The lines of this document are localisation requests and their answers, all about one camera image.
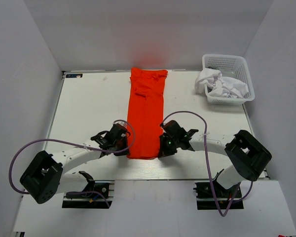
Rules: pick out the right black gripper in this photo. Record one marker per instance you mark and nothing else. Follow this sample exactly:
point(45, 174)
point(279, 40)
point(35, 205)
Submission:
point(164, 151)

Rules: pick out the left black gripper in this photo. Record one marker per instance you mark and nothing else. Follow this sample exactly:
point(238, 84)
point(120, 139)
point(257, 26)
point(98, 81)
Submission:
point(125, 139)

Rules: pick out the orange t shirt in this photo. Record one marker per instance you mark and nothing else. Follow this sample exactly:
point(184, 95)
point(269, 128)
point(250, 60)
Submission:
point(145, 112)

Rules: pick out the white t shirt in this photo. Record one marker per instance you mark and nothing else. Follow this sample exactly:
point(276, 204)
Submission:
point(219, 85)

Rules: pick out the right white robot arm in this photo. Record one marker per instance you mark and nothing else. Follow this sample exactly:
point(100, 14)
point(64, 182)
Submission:
point(248, 156)

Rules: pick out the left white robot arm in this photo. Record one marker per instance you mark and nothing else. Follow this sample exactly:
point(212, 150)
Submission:
point(50, 174)

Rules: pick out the blue black table label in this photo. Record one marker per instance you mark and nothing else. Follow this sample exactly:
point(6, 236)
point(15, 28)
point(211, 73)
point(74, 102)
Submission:
point(74, 75)

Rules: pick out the white plastic basket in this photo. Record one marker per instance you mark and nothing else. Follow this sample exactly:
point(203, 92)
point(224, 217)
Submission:
point(236, 64)

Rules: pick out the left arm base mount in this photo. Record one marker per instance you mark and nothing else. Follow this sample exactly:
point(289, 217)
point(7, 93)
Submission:
point(96, 195)

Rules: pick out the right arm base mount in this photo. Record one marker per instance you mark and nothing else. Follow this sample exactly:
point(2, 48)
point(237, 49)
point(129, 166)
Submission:
point(205, 199)

